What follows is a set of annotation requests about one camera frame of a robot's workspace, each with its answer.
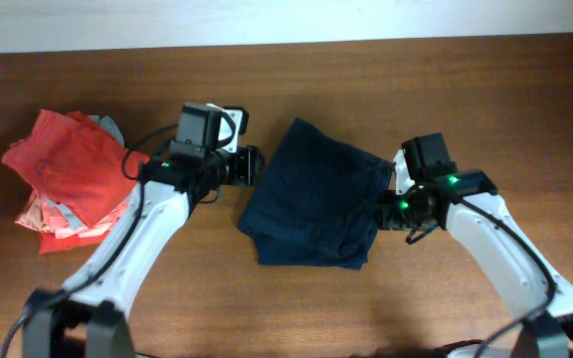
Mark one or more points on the dark blue shirt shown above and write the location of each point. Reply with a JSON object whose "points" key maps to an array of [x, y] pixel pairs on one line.
{"points": [[314, 205]]}

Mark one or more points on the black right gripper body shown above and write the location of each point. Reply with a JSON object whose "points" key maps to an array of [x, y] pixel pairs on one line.
{"points": [[401, 211]]}

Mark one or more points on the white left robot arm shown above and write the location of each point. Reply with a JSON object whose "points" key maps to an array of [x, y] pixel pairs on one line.
{"points": [[87, 316]]}

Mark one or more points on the red folded clothes pile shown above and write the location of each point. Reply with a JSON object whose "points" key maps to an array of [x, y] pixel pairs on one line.
{"points": [[72, 162]]}

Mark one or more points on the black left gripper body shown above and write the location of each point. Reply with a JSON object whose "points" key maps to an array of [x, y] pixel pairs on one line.
{"points": [[240, 167]]}

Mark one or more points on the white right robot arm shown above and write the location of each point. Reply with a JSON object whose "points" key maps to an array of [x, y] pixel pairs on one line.
{"points": [[430, 193]]}

